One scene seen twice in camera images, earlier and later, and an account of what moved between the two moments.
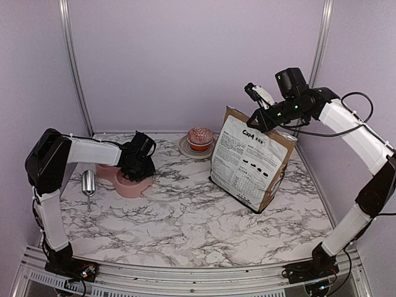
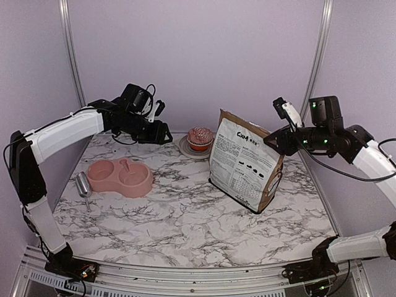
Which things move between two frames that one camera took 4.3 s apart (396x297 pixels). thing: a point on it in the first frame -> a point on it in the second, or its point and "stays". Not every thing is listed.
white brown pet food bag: x=248 y=164 stays
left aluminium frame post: x=68 y=34 stays
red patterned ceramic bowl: x=199 y=138 stays
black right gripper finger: x=262 y=127 -> x=276 y=140
